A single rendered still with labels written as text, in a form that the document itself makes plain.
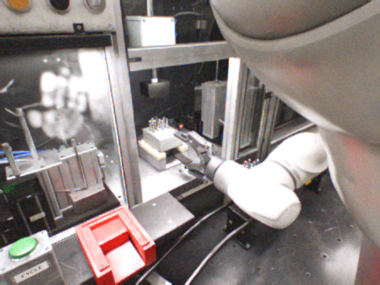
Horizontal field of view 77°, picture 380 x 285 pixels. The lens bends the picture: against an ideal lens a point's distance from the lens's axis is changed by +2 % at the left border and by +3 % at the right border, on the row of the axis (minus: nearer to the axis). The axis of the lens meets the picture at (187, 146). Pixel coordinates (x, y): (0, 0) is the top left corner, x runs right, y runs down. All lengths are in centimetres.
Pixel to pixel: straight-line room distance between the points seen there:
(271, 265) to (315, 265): 14
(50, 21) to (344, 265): 103
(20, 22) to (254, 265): 86
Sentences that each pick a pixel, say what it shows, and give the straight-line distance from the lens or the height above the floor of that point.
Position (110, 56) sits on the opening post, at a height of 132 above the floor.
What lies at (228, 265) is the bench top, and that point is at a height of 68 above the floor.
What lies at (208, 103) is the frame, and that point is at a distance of 103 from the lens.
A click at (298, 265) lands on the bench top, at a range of 95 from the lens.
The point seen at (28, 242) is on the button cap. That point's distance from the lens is 55.
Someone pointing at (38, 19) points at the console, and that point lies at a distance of 51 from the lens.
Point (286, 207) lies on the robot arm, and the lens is 56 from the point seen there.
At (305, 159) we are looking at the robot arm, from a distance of 62.
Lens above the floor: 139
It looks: 28 degrees down
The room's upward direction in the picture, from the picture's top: straight up
